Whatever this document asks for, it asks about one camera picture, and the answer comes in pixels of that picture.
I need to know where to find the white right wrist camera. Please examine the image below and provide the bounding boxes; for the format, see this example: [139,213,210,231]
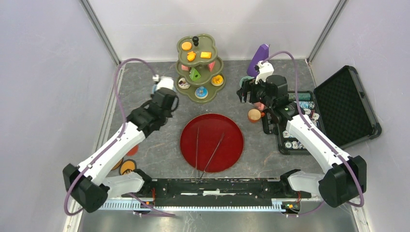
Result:
[255,60,274,84]

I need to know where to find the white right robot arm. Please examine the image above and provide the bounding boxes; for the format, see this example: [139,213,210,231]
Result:
[236,75,367,208]

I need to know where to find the orange fish-shaped cookie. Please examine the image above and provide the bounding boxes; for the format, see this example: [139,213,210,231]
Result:
[187,51,196,62]

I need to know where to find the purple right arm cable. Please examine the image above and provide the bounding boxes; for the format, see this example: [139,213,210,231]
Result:
[263,50,366,217]

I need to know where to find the black poker chip case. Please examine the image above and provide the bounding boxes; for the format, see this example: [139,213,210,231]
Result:
[262,66,382,155]

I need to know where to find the pink strawberry cake slice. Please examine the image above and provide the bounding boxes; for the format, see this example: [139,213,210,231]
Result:
[207,61,216,72]

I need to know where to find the round red tray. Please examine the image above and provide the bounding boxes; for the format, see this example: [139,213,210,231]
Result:
[179,113,245,173]

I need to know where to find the square orange cracker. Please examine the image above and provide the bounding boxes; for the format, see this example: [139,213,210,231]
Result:
[200,52,212,59]

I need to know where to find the orange round coaster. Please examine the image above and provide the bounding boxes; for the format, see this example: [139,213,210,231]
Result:
[118,159,137,175]

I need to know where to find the pink mug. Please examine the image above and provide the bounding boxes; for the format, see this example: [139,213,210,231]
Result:
[253,102,265,111]

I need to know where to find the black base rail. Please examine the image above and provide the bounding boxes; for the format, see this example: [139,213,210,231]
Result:
[134,178,312,207]

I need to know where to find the chocolate white tart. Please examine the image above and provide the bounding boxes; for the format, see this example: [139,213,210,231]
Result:
[177,77,190,89]

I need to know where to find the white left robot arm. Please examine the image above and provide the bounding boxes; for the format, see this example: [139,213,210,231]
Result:
[62,87,178,216]

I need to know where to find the blue frosted donut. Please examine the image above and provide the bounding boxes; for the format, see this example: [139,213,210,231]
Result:
[194,86,208,99]

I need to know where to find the brown round coaster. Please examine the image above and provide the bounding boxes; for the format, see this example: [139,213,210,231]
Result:
[111,158,123,171]

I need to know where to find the purple cone-shaped container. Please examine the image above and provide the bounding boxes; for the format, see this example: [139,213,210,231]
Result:
[247,43,270,77]

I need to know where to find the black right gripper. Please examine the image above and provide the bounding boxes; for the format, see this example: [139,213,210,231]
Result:
[236,77,274,109]

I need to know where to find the green cake slice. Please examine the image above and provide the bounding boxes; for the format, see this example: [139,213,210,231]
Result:
[189,67,201,81]

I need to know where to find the round orange cookie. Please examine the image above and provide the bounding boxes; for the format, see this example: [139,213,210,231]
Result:
[181,42,193,51]

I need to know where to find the green three-tier stand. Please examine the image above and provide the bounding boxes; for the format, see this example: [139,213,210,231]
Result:
[176,34,226,104]

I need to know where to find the small orange cup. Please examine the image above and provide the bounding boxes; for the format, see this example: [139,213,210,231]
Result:
[248,109,265,123]

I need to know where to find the mint green cup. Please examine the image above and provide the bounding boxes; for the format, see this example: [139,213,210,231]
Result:
[239,76,254,88]

